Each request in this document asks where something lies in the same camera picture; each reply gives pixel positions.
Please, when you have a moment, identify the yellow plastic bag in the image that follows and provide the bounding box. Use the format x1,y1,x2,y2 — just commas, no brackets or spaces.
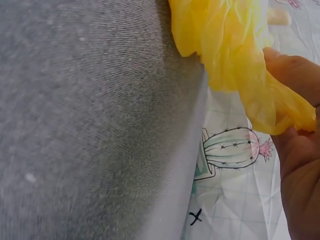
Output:
166,0,317,136

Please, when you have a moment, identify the person's right hand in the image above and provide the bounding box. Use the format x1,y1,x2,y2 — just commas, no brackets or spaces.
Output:
263,47,320,240

